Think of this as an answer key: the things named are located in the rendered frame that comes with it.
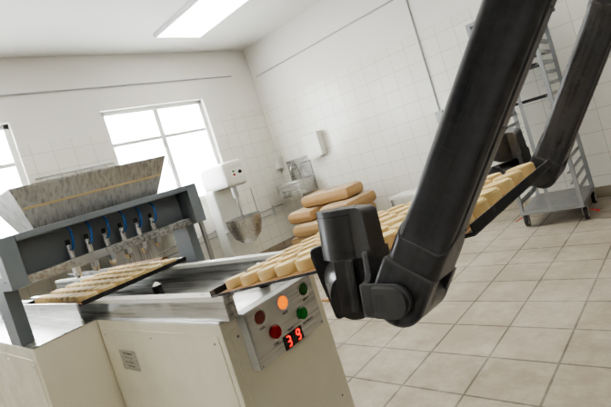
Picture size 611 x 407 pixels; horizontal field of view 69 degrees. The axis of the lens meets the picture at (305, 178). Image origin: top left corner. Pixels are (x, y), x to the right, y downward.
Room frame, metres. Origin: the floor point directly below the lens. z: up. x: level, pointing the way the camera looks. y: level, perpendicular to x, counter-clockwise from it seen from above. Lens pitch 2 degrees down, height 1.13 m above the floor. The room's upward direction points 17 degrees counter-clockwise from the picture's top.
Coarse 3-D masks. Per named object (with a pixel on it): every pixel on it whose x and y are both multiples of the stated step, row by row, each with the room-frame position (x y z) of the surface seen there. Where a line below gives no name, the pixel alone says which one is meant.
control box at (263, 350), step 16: (288, 288) 1.11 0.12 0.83; (256, 304) 1.03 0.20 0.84; (272, 304) 1.06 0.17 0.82; (288, 304) 1.09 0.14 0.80; (304, 304) 1.13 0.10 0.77; (240, 320) 1.00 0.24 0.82; (272, 320) 1.05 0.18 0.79; (288, 320) 1.08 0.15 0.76; (304, 320) 1.12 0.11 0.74; (320, 320) 1.16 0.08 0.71; (256, 336) 1.00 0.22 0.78; (304, 336) 1.10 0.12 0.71; (256, 352) 0.99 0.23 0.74; (272, 352) 1.02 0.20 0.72; (256, 368) 1.00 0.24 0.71
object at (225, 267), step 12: (276, 252) 1.28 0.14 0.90; (180, 264) 1.63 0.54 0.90; (192, 264) 1.55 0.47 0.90; (204, 264) 1.50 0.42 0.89; (216, 264) 1.45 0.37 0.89; (228, 264) 1.41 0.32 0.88; (240, 264) 1.37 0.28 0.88; (252, 264) 1.33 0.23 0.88; (84, 276) 2.27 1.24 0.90; (156, 276) 1.73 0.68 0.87; (168, 276) 1.67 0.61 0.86; (180, 276) 1.62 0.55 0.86; (192, 276) 1.57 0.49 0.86; (204, 276) 1.52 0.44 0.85; (216, 276) 1.47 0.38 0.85; (228, 276) 1.42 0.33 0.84; (60, 288) 2.48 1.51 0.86
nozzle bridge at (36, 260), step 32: (192, 192) 1.81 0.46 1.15; (64, 224) 1.44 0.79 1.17; (96, 224) 1.59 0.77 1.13; (128, 224) 1.68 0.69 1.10; (160, 224) 1.77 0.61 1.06; (192, 224) 1.89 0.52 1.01; (0, 256) 1.30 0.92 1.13; (32, 256) 1.43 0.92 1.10; (64, 256) 1.49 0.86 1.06; (96, 256) 1.52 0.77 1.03; (192, 256) 1.89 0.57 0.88; (0, 288) 1.38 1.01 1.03
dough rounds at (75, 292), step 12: (132, 264) 1.92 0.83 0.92; (144, 264) 1.79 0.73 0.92; (156, 264) 1.66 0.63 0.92; (96, 276) 1.91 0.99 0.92; (108, 276) 1.77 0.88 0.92; (120, 276) 1.66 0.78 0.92; (132, 276) 1.61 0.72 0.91; (72, 288) 1.75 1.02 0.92; (84, 288) 1.65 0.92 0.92; (96, 288) 1.53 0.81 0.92; (108, 288) 1.49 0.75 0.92; (36, 300) 1.78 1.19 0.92; (48, 300) 1.67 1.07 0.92; (60, 300) 1.59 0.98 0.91; (72, 300) 1.51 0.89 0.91
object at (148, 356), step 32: (160, 288) 1.37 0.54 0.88; (192, 288) 1.44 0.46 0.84; (256, 288) 1.18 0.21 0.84; (128, 320) 1.28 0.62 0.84; (160, 320) 1.16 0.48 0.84; (128, 352) 1.32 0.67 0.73; (160, 352) 1.19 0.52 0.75; (192, 352) 1.07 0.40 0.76; (224, 352) 0.99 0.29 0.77; (288, 352) 1.10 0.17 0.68; (320, 352) 1.17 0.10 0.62; (128, 384) 1.37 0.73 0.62; (160, 384) 1.23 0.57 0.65; (192, 384) 1.11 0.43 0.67; (224, 384) 1.01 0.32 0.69; (256, 384) 1.01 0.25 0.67; (288, 384) 1.07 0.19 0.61; (320, 384) 1.15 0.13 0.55
